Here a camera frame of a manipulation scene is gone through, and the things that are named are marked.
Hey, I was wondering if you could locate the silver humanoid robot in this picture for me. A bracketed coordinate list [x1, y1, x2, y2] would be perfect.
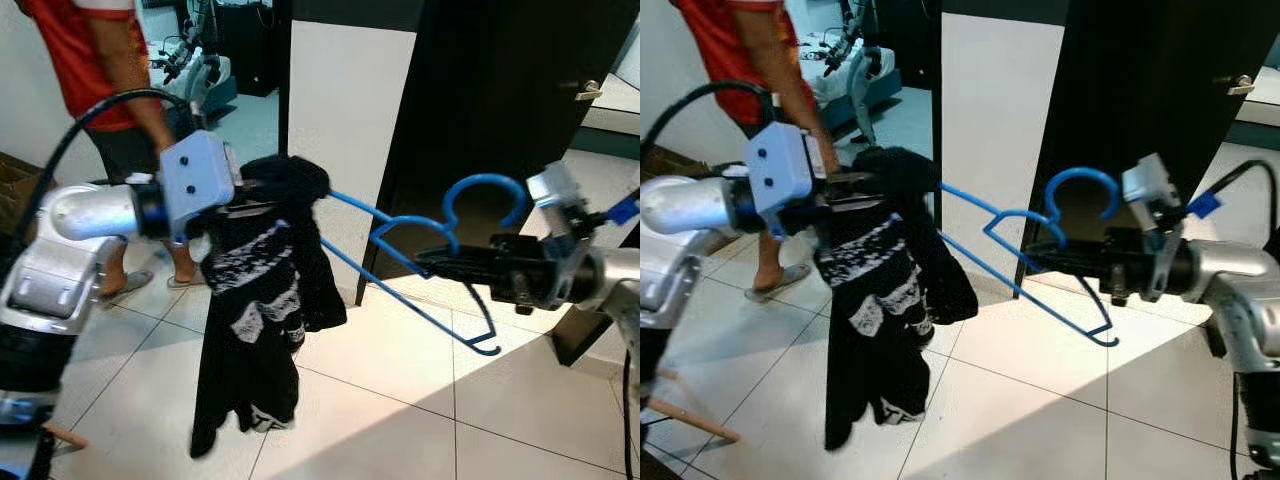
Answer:
[815, 0, 891, 146]
[150, 0, 236, 131]

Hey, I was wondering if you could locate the white bed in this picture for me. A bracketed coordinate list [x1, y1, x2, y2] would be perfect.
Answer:
[580, 70, 641, 136]
[1235, 65, 1280, 126]

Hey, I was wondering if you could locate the blue plastic hanger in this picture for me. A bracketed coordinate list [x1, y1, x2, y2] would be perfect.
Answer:
[940, 165, 1121, 348]
[318, 172, 529, 358]

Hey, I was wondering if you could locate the black garment with white print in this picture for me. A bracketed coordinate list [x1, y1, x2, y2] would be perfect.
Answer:
[188, 153, 349, 461]
[815, 145, 981, 451]

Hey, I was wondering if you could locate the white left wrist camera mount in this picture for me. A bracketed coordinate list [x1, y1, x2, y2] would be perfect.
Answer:
[742, 122, 829, 241]
[158, 130, 239, 244]

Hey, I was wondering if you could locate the person in red shirt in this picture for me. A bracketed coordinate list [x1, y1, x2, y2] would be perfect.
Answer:
[672, 0, 846, 303]
[15, 0, 206, 301]

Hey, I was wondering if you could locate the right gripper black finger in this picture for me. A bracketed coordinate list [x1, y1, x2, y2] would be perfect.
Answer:
[1028, 238, 1109, 259]
[418, 243, 506, 264]
[415, 260, 506, 284]
[1026, 255, 1109, 278]

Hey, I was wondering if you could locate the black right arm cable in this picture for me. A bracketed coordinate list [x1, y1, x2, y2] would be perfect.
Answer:
[1205, 155, 1280, 480]
[585, 185, 641, 480]

